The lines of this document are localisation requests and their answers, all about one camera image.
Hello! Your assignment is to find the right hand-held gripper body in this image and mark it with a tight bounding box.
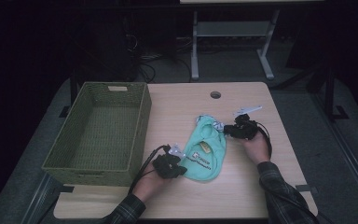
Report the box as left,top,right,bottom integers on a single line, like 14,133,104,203
229,105,263,141

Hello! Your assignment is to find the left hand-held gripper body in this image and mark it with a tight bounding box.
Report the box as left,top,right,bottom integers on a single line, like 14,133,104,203
152,143,187,180

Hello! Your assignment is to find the mint green baby bib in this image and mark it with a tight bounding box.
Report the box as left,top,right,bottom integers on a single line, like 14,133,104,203
180,114,227,183

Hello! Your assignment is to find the green woven basket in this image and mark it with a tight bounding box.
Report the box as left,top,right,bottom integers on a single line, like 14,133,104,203
41,81,153,188

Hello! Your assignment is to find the person's right hand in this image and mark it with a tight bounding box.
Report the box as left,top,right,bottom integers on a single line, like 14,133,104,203
239,130,272,166

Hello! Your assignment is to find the person's left hand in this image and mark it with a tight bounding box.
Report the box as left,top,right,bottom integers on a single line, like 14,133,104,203
132,169,172,203

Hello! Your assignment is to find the grey tape strip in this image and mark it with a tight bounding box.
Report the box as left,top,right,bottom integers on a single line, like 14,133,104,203
295,184,319,195

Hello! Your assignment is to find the black metal stand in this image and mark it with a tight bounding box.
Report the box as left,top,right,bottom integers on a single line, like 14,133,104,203
321,62,351,122

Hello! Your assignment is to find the black tape strip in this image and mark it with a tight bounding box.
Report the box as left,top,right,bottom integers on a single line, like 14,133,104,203
57,185,75,194

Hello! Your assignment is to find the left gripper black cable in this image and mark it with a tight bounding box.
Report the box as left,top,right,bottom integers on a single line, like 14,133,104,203
129,144,172,195

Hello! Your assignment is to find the grey metal table frame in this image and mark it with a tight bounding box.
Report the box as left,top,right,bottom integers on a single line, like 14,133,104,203
189,8,281,82

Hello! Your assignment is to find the tangle of floor cables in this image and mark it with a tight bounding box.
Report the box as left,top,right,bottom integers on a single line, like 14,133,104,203
134,35,194,83

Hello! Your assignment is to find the metal floor rail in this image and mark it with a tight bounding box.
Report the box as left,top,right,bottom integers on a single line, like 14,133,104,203
21,172,63,224
310,92,358,216

